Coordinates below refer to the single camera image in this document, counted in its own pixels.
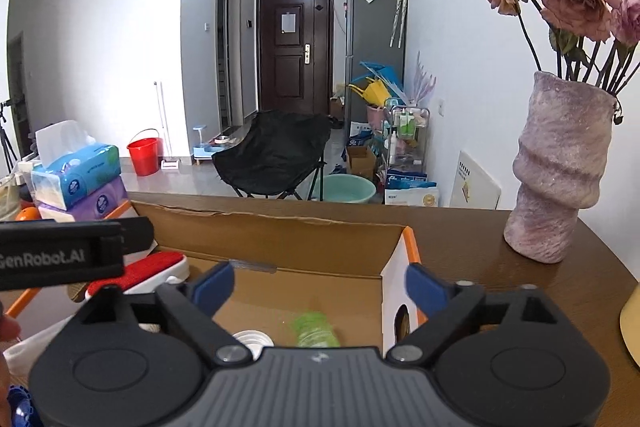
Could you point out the white wall outlet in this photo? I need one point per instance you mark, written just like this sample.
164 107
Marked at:
441 107

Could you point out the clear plastic food container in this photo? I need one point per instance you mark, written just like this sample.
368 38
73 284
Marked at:
27 172

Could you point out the green plastic basin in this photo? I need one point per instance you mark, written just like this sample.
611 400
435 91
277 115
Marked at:
350 189

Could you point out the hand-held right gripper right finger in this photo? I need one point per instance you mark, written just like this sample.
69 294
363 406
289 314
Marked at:
425 292

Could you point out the orange-red cardboard box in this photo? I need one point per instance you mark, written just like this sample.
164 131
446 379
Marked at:
300 247

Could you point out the blue plastic stool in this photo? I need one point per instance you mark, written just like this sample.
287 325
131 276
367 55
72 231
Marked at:
382 72

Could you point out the grey refrigerator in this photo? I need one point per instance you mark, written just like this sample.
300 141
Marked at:
375 32

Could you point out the purple tissue pack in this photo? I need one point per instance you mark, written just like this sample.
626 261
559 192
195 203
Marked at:
100 202

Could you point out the yellow watering can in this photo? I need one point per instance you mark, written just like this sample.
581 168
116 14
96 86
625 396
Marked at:
372 92

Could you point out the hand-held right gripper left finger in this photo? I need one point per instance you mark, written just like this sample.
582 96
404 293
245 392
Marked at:
215 284

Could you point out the pink bucket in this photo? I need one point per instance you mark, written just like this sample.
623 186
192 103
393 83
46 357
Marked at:
376 117

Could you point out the person's left hand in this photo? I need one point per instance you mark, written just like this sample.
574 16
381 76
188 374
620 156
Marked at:
9 328

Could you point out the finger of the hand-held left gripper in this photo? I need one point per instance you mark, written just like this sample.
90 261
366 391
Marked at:
137 234

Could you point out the orange fruit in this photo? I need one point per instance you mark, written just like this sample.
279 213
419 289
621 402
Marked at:
25 213

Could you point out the white folded umbrella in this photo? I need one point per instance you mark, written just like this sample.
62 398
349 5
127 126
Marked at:
399 12

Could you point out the white paper notice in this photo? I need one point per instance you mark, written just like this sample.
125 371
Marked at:
288 22

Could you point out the small brown cardboard box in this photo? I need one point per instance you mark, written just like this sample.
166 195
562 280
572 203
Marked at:
360 162

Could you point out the metal rack cart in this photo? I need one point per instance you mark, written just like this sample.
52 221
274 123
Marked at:
407 132

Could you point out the dark wooden door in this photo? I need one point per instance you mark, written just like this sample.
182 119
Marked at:
292 67

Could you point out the blue tissue pack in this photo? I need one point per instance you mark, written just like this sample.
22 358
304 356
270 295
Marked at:
80 177

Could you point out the green plastic item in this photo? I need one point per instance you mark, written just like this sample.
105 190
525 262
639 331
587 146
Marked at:
315 329

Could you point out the black tripod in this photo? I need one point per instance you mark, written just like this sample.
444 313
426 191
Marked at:
5 137

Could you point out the white mop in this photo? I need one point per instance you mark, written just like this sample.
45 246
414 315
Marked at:
170 164

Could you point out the purple decorative feathers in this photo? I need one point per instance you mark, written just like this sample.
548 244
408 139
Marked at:
424 82

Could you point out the blue and white bag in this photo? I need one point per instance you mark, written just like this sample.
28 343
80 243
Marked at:
412 192

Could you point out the black folding chair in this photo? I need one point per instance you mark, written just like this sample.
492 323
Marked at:
275 152

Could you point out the blue pet feeder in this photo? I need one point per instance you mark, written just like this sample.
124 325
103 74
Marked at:
210 149

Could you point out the yellow mug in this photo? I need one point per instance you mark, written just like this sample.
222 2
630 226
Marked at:
632 327

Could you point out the red bucket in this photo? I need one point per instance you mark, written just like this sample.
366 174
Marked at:
144 157

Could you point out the red and white lint brush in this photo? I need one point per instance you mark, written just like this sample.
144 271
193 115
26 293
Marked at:
160 267

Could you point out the white board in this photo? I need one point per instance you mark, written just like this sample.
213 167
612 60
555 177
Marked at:
475 182

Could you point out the pink textured vase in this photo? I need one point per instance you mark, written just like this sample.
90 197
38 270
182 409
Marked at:
555 172

